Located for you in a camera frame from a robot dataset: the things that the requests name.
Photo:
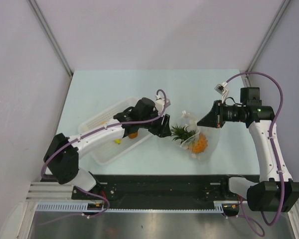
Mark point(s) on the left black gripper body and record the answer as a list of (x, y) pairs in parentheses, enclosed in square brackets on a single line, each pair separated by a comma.
[(154, 126)]

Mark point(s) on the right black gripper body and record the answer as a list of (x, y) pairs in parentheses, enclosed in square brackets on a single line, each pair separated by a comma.
[(233, 113)]

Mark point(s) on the toy pineapple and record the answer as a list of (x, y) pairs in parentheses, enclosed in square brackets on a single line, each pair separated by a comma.
[(189, 138)]

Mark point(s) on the clear zip top bag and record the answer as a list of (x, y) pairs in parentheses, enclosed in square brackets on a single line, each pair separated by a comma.
[(212, 134)]

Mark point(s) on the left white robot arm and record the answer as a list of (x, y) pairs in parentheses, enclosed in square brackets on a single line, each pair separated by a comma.
[(63, 155)]

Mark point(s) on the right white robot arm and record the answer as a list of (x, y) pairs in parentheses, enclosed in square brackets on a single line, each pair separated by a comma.
[(276, 190)]

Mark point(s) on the brown kiwi toy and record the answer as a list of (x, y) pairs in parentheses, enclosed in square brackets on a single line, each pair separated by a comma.
[(133, 135)]

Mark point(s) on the white plastic basket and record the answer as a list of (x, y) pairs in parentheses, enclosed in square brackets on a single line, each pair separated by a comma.
[(109, 151)]

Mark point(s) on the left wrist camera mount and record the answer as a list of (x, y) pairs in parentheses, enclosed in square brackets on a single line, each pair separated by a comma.
[(160, 105)]

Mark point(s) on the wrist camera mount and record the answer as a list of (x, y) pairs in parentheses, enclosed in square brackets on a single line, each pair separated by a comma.
[(160, 105), (222, 90)]

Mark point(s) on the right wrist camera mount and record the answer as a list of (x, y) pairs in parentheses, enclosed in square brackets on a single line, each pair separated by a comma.
[(222, 90)]

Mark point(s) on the right aluminium frame post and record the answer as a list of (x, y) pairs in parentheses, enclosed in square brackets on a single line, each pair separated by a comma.
[(282, 10)]

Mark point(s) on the aluminium frame post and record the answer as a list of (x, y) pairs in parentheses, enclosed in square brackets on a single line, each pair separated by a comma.
[(282, 10), (41, 19)]

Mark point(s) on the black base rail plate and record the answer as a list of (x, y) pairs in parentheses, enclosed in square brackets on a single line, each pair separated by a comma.
[(172, 191)]

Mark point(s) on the white cable duct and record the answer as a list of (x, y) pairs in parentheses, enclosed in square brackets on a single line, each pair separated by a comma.
[(216, 207)]

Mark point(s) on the left aluminium frame post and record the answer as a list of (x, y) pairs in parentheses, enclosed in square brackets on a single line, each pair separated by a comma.
[(41, 19)]

